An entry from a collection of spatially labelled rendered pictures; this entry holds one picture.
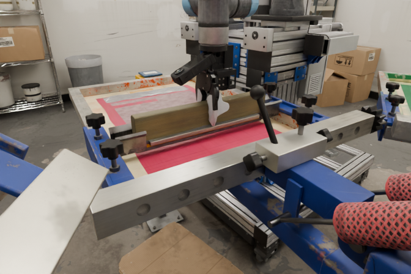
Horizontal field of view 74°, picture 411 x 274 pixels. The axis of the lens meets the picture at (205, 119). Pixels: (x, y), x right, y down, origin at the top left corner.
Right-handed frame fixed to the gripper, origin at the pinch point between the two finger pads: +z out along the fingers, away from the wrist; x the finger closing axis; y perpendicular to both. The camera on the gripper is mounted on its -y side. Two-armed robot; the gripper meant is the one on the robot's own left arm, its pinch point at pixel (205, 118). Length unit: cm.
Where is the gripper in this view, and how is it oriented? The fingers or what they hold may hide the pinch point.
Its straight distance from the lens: 75.2
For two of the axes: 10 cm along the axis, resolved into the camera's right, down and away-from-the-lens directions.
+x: -5.2, -3.4, 7.9
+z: 0.0, 9.2, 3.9
